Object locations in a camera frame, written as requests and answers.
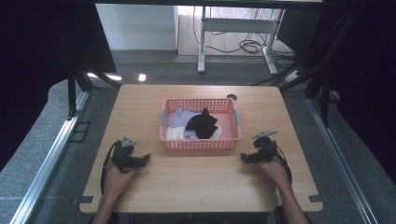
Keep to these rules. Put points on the person's left hand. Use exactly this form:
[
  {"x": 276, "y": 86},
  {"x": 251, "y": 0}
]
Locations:
[{"x": 116, "y": 180}]

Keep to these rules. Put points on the person's right hand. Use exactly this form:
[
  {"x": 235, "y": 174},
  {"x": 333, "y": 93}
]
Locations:
[{"x": 274, "y": 171}]

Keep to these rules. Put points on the aluminium floor rail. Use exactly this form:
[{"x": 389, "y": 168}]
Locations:
[
  {"x": 341, "y": 165},
  {"x": 49, "y": 161}
]

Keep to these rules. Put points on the black metal stand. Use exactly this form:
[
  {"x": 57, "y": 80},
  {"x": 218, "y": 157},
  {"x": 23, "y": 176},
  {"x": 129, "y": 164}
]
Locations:
[
  {"x": 76, "y": 93},
  {"x": 320, "y": 77}
]

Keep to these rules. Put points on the pink plastic basket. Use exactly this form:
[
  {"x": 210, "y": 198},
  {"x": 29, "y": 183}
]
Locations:
[{"x": 200, "y": 123}]

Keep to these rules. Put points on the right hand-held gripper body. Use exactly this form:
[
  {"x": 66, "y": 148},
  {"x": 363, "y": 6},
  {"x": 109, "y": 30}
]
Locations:
[{"x": 264, "y": 148}]

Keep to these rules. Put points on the white cloth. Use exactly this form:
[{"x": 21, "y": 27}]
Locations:
[{"x": 177, "y": 133}]

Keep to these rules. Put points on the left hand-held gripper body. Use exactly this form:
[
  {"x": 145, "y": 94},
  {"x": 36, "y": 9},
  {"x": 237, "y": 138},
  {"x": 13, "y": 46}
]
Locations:
[{"x": 123, "y": 154}]

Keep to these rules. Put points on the white metal desk frame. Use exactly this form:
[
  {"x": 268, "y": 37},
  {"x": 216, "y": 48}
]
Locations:
[{"x": 236, "y": 34}]

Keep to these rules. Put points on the lilac cloth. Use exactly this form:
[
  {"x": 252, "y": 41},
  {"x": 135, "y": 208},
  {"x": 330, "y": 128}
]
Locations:
[{"x": 182, "y": 119}]

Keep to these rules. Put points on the black sock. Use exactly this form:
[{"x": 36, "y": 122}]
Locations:
[{"x": 203, "y": 124}]

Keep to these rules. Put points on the black curtain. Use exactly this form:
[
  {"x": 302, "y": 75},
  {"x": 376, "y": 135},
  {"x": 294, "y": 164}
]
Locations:
[
  {"x": 358, "y": 77},
  {"x": 49, "y": 71}
]

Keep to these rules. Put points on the white power strip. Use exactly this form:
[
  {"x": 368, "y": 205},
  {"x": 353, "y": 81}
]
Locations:
[{"x": 292, "y": 76}]

